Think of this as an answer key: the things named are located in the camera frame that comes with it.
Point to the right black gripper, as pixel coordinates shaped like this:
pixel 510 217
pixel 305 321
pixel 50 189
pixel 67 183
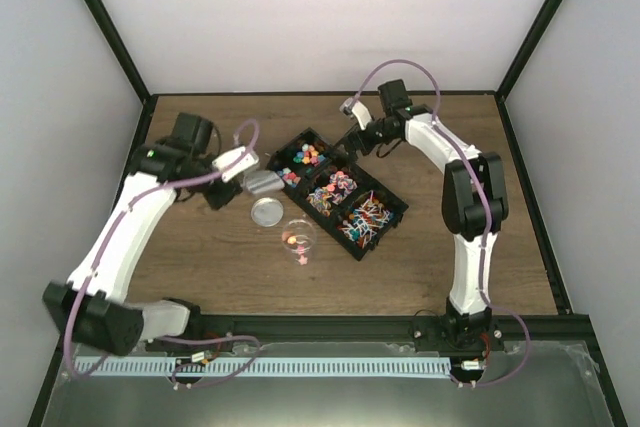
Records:
pixel 357 136

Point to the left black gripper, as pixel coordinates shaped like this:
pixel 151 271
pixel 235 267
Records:
pixel 218 199

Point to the metal candy scoop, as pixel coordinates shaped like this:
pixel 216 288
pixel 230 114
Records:
pixel 260 182

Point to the black three-compartment candy tray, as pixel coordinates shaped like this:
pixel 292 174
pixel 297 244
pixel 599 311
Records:
pixel 344 200

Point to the clear glass jar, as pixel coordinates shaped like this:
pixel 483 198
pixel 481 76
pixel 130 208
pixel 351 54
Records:
pixel 298 239

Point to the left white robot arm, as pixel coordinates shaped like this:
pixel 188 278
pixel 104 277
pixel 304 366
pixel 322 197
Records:
pixel 90 307

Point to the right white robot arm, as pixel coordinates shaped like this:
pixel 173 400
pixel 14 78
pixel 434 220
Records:
pixel 474 196

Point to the pile of star candies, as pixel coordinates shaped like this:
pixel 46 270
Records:
pixel 299 160

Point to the pile of rainbow lollipops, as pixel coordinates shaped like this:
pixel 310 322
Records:
pixel 324 198

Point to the round metal jar lid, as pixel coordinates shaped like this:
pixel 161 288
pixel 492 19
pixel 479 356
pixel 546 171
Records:
pixel 267 212

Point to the pile of white-stick lollipops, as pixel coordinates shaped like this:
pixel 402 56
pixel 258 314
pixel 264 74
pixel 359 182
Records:
pixel 365 220

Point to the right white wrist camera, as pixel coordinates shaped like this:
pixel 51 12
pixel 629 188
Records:
pixel 355 109

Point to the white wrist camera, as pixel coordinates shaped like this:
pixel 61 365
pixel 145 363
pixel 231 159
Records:
pixel 355 109
pixel 234 162

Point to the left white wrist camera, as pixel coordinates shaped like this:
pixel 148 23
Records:
pixel 234 162

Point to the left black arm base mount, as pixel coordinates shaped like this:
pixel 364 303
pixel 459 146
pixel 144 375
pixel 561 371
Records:
pixel 199 327

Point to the light blue slotted cable duct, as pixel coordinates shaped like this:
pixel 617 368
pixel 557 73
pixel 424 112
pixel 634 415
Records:
pixel 273 367

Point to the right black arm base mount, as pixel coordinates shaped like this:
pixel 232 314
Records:
pixel 450 333

